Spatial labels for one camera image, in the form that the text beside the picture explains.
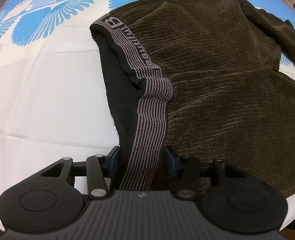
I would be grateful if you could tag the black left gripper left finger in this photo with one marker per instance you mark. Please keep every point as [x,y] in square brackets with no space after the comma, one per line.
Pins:
[57,195]

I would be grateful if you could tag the blue white patterned bed sheet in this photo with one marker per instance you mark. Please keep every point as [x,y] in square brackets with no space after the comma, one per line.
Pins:
[52,94]

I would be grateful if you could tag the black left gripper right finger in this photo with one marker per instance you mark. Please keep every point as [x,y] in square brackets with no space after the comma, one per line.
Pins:
[228,196]

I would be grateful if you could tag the dark brown corduroy pants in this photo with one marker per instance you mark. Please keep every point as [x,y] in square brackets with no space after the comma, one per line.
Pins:
[201,76]

